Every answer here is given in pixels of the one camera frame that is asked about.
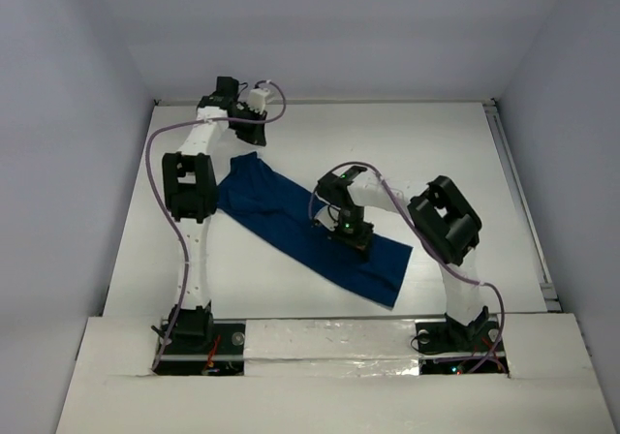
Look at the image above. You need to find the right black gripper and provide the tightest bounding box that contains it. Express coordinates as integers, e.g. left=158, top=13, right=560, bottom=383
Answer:
left=327, top=204, right=373, bottom=261

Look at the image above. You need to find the blue mickey mouse t-shirt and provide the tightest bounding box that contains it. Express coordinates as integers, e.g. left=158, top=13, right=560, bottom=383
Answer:
left=218, top=152, right=412, bottom=308

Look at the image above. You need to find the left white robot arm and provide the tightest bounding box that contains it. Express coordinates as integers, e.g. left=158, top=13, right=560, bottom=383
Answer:
left=162, top=77, right=270, bottom=352

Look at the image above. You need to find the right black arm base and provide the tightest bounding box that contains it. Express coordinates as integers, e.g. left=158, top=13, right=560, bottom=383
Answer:
left=410, top=320, right=509, bottom=376

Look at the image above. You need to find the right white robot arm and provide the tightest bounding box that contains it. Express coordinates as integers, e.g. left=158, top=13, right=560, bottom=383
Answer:
left=309, top=162, right=489, bottom=349

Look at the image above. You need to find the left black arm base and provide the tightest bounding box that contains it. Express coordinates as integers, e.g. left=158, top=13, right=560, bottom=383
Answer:
left=154, top=310, right=246, bottom=377

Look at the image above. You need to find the silver foil tape strip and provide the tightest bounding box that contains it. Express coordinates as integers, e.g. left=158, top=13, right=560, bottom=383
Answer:
left=243, top=319, right=419, bottom=378

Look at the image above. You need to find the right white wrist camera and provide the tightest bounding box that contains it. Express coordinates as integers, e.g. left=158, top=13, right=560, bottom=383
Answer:
left=313, top=205, right=338, bottom=232

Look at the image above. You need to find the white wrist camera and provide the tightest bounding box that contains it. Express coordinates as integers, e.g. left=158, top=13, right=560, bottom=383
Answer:
left=313, top=205, right=338, bottom=232
left=246, top=87, right=271, bottom=114

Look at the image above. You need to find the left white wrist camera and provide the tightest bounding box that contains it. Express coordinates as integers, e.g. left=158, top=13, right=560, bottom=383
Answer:
left=246, top=87, right=271, bottom=114

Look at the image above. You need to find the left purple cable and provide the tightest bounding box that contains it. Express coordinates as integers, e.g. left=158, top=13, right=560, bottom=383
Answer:
left=144, top=79, right=288, bottom=372

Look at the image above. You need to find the purple cable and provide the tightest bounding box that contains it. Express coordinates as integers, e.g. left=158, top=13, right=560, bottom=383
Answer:
left=144, top=79, right=288, bottom=372
left=309, top=161, right=506, bottom=375

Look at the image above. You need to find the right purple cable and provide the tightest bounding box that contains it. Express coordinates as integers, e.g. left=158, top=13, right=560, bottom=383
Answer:
left=309, top=161, right=506, bottom=375

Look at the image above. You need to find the aluminium rail at table edge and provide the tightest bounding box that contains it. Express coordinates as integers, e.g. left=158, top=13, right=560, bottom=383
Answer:
left=482, top=100, right=564, bottom=313

